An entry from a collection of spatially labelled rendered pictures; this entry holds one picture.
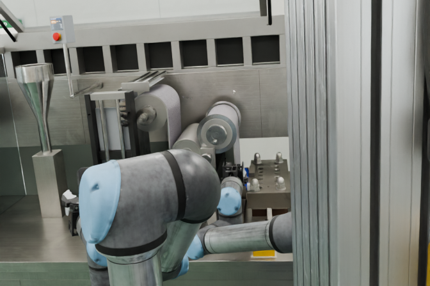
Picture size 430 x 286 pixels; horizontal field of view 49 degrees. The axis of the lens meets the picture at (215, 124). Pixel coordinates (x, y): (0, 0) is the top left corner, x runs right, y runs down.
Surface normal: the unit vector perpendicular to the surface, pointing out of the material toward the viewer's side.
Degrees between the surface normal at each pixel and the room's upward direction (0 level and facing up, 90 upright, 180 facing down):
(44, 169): 90
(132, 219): 92
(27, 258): 0
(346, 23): 90
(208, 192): 97
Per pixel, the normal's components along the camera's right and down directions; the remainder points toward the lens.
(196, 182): 0.60, -0.14
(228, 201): -0.11, 0.23
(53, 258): -0.07, -0.97
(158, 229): 0.84, 0.07
